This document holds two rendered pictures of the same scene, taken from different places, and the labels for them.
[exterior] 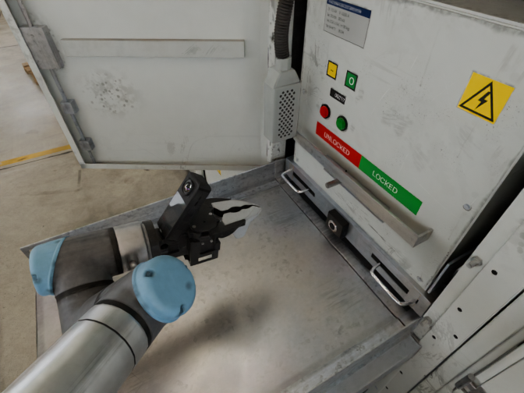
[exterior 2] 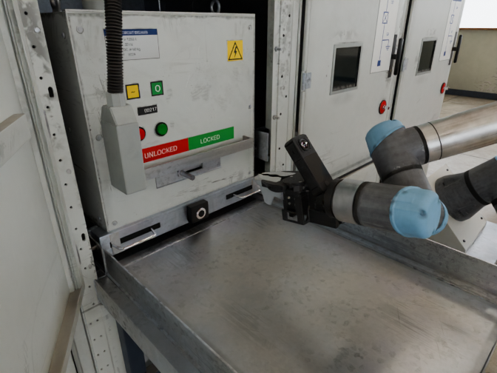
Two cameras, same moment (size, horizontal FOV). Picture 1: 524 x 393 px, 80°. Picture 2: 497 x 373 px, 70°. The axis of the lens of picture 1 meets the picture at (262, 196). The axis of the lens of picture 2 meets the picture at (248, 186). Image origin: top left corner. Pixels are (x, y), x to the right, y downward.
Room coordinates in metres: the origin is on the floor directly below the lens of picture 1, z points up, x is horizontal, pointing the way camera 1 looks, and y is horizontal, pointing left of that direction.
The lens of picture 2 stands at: (0.63, 0.69, 1.37)
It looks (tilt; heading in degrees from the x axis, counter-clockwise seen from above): 24 degrees down; 254
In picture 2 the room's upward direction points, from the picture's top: straight up
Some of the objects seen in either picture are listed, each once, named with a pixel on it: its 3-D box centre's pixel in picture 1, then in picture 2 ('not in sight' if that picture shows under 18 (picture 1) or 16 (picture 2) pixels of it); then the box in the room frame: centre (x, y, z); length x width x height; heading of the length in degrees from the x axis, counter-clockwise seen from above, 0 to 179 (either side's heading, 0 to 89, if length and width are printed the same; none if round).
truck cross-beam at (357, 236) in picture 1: (348, 218); (190, 207); (0.54, -0.22, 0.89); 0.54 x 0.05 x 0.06; 28
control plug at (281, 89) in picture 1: (282, 104); (122, 147); (0.69, -0.05, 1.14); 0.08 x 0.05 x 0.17; 118
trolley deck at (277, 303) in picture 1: (207, 302); (299, 297); (0.35, 0.13, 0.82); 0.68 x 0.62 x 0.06; 118
